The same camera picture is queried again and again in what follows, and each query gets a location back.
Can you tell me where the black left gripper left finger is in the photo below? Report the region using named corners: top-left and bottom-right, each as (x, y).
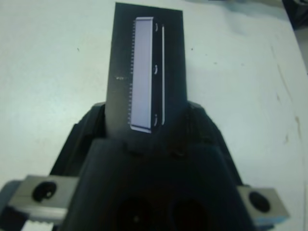
top-left (49, 101), bottom-right (108, 179)

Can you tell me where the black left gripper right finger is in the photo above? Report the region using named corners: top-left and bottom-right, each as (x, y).
top-left (185, 100), bottom-right (244, 187)

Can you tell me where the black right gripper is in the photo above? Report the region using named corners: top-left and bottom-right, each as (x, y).
top-left (281, 0), bottom-right (308, 31)

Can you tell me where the black printed box lid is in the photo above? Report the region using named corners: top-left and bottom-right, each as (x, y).
top-left (105, 2), bottom-right (188, 154)

